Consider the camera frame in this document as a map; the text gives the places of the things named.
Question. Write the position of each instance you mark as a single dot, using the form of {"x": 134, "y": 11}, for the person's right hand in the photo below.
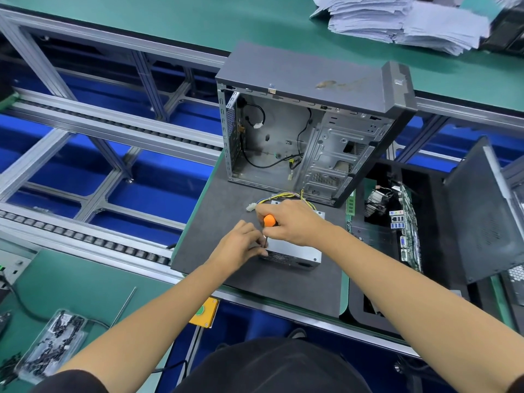
{"x": 295, "y": 223}

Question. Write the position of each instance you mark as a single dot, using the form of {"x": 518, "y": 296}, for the person's left hand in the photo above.
{"x": 236, "y": 248}

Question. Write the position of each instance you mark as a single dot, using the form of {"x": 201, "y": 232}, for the power supply circuit board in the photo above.
{"x": 278, "y": 198}

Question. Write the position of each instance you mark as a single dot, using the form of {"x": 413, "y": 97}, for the silver optical drive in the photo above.
{"x": 304, "y": 252}

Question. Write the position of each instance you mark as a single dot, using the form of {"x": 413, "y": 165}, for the silver power supply unit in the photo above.
{"x": 291, "y": 259}

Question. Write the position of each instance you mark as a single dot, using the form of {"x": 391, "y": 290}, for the person's left forearm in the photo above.
{"x": 143, "y": 331}

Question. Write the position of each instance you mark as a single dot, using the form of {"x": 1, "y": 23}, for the person's right forearm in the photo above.
{"x": 426, "y": 311}

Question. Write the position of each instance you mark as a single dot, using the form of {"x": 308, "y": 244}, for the person's right shoe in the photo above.
{"x": 297, "y": 332}

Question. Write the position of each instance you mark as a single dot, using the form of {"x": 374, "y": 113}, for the person's black trousers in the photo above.
{"x": 274, "y": 368}

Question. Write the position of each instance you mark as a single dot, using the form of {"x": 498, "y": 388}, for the person's black shirt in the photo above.
{"x": 70, "y": 383}

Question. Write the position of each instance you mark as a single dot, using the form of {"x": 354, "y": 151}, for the green memory stick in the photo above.
{"x": 351, "y": 204}

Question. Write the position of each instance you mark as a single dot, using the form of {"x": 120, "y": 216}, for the yellow box with green button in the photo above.
{"x": 205, "y": 312}

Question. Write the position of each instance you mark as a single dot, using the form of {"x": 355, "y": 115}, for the processor cooler with fan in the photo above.
{"x": 377, "y": 202}

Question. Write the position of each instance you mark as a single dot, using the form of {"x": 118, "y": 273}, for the green motherboard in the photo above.
{"x": 409, "y": 229}

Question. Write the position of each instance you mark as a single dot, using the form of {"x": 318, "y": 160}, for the grey computer tower case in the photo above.
{"x": 303, "y": 73}

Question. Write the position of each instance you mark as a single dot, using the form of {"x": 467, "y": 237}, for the dark grey case side panel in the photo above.
{"x": 483, "y": 213}

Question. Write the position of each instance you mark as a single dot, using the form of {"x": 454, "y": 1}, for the clear plastic screw box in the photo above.
{"x": 51, "y": 346}

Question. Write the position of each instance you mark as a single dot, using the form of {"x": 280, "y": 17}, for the stack of white papers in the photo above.
{"x": 401, "y": 20}

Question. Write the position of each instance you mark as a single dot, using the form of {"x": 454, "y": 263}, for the black cardboard box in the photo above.
{"x": 506, "y": 32}

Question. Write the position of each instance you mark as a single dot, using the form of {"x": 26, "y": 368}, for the aluminium conveyor frame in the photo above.
{"x": 90, "y": 127}

